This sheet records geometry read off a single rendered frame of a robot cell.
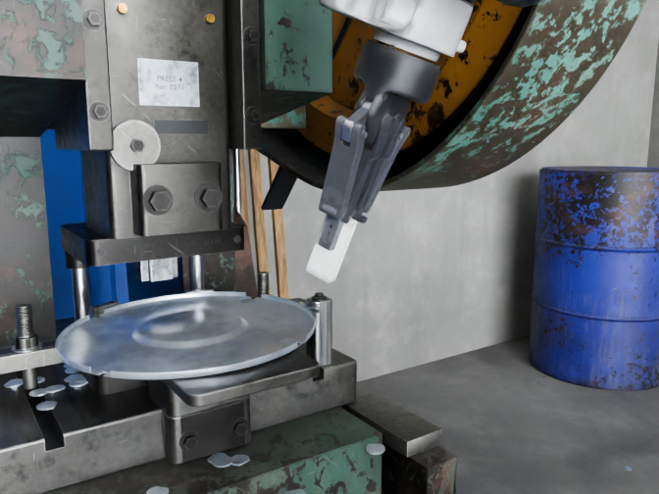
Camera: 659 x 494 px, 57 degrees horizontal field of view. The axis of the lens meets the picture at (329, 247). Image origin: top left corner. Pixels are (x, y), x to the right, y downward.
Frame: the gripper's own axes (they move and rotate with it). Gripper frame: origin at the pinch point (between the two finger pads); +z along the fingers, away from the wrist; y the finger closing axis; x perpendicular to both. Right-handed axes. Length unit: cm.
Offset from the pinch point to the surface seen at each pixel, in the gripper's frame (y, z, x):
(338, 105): 40.8, -8.4, 24.6
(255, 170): 103, 27, 75
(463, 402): 166, 92, -7
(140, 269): 1.9, 15.6, 24.3
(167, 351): -8.3, 16.0, 9.8
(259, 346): -3.0, 12.7, 2.4
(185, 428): -6.6, 24.3, 5.8
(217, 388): -13.1, 12.4, 0.2
